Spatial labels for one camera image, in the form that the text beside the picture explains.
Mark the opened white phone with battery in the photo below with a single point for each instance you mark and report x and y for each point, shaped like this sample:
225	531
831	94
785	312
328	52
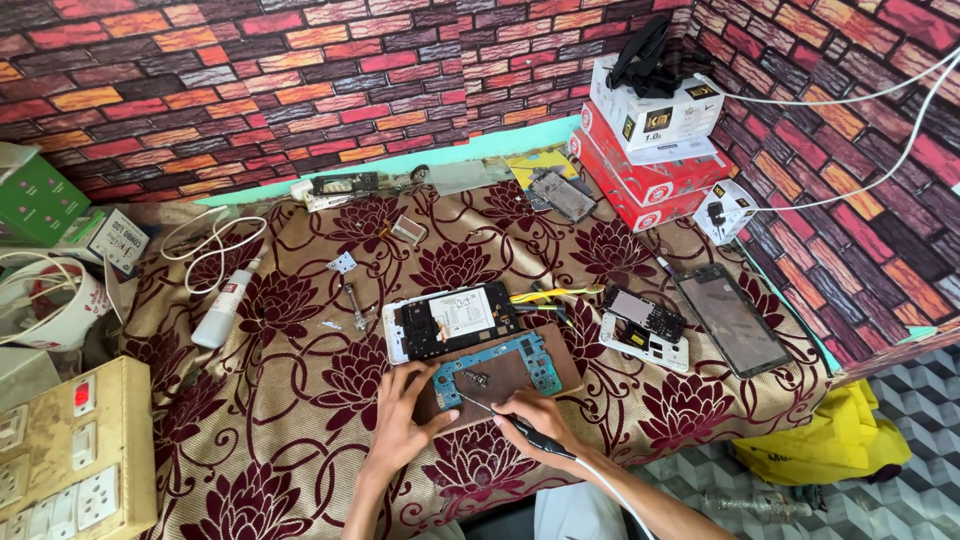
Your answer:
465	315

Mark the person's left hand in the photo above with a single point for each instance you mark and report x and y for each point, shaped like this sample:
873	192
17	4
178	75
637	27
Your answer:
397	427

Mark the person's white clothing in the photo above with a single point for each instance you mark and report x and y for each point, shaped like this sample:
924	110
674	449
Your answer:
581	514

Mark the black phone frame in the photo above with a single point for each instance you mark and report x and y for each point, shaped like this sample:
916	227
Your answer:
345	184

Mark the person's right hand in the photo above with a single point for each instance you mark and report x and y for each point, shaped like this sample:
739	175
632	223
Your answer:
544	424

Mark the white phone frame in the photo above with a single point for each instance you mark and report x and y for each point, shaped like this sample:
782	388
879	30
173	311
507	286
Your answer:
652	349

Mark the small metal bracket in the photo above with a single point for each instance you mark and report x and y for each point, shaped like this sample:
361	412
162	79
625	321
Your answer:
409	230

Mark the floral beige maroon tablecloth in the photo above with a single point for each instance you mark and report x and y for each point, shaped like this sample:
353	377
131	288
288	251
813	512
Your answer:
300	420

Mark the brown wooden work board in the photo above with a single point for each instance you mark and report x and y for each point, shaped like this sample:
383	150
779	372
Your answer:
502	379

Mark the clear plastic sheet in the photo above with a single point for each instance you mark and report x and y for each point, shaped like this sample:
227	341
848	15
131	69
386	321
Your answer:
465	176

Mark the yellow and green tweezers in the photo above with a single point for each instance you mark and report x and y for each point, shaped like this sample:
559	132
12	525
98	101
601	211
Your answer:
555	294

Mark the beige switch socket board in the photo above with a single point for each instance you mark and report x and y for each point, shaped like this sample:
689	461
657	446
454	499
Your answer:
67	450

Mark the clear plastic bottle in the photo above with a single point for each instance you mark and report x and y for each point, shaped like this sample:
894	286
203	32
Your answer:
757	506

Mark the yellow packet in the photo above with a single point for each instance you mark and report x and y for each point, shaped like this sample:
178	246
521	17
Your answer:
536	163

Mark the metal screwdriver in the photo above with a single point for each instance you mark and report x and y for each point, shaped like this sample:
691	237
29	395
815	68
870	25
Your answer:
355	304

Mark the green cardboard box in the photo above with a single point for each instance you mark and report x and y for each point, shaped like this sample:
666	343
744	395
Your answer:
37	199

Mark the black phone stand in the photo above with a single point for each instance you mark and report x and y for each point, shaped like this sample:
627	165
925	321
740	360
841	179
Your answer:
649	60

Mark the white cardboard box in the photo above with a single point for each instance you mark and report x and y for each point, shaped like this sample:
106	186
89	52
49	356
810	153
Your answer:
660	116

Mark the white plastic bottle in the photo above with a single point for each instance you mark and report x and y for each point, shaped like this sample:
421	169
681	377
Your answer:
221	311

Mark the yellow plastic bag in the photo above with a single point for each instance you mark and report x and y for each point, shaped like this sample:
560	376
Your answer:
817	439

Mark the white charger adapter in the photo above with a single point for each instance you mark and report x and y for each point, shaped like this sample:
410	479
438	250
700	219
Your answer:
301	189

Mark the blue phone circuit board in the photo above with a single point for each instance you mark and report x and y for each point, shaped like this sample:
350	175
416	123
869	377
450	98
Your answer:
536	360

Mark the small white printed box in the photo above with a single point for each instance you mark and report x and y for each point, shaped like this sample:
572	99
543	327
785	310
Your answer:
120	240

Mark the small white plastic part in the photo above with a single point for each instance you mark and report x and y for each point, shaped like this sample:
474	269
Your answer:
342	262

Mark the small white charger box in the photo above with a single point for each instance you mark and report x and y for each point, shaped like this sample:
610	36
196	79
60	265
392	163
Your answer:
724	210

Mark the black soldering iron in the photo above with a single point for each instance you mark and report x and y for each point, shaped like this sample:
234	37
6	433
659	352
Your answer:
544	441

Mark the red cardboard box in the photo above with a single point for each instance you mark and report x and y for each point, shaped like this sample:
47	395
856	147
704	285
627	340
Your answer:
622	199
660	180

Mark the grey disassembled phone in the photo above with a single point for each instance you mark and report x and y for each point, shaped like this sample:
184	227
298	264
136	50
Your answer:
562	195

